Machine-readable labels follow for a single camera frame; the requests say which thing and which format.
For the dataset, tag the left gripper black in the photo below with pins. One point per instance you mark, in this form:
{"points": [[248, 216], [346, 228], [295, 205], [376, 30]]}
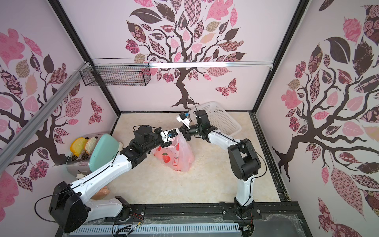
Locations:
{"points": [[165, 144]]}

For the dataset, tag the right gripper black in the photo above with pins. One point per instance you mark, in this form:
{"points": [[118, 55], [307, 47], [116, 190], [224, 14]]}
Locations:
{"points": [[187, 132]]}

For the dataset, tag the pink printed plastic bag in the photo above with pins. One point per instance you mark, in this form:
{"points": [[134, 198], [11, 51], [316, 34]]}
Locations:
{"points": [[178, 156]]}

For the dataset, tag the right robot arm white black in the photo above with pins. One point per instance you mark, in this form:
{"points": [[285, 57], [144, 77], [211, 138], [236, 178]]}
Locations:
{"points": [[244, 160]]}

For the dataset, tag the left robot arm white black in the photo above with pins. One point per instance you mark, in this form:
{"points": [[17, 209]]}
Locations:
{"points": [[70, 205]]}

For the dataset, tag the white perforated plastic basket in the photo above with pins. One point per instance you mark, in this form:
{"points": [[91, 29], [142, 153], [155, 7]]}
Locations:
{"points": [[220, 118]]}

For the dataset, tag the mint green cutting board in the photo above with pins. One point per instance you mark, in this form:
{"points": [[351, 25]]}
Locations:
{"points": [[105, 150]]}

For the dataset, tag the pale bread slice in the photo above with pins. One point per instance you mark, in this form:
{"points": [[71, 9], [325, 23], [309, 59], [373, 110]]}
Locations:
{"points": [[90, 145]]}

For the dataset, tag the yellow toast slice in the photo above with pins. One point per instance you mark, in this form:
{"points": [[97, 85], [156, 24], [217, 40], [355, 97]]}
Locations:
{"points": [[78, 146]]}

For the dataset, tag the pink cup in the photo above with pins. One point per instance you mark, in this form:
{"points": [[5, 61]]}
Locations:
{"points": [[101, 194]]}

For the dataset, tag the silver toaster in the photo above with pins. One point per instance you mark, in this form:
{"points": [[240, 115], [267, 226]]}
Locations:
{"points": [[80, 165]]}

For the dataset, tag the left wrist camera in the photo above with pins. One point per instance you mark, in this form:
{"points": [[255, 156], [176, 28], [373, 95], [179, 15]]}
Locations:
{"points": [[169, 134]]}

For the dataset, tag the black wire wall basket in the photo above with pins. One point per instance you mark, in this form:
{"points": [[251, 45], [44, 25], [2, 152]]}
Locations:
{"points": [[125, 71]]}

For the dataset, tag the white slotted cable duct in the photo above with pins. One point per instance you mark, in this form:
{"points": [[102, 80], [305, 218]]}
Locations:
{"points": [[154, 229]]}

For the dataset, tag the aluminium rail left wall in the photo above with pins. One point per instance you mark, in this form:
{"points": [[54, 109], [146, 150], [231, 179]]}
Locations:
{"points": [[32, 126]]}

